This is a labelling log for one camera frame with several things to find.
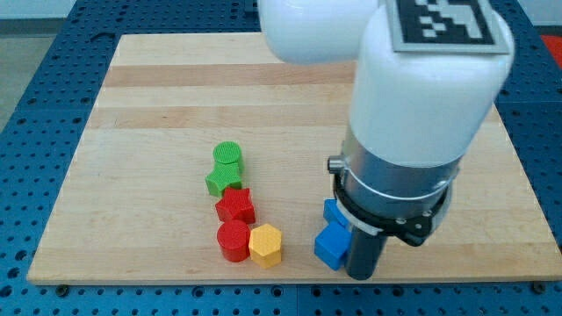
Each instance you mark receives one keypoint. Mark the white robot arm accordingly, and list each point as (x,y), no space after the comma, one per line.
(427,74)

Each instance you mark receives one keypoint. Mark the green star block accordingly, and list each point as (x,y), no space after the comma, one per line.
(221,177)

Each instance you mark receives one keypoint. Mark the red star block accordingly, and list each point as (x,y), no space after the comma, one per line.
(236,204)

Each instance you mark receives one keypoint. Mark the green cylinder block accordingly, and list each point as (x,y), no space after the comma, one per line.
(229,153)

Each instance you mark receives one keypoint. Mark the blue block rear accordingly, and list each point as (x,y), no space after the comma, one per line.
(332,213)

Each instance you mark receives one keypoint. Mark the wooden board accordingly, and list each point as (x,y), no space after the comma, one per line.
(134,209)

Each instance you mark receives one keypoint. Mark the yellow hexagon block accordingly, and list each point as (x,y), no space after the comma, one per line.
(265,246)

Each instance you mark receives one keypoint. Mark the red cylinder block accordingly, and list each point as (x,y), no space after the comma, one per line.
(233,239)

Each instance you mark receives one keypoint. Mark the blue cube block front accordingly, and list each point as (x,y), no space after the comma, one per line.
(331,245)

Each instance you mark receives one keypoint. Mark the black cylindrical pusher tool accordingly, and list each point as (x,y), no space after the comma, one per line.
(363,253)

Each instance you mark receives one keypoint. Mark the black white fiducial marker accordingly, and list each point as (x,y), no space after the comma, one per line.
(445,27)

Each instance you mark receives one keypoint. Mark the blue perforated table frame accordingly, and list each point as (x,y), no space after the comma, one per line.
(37,145)

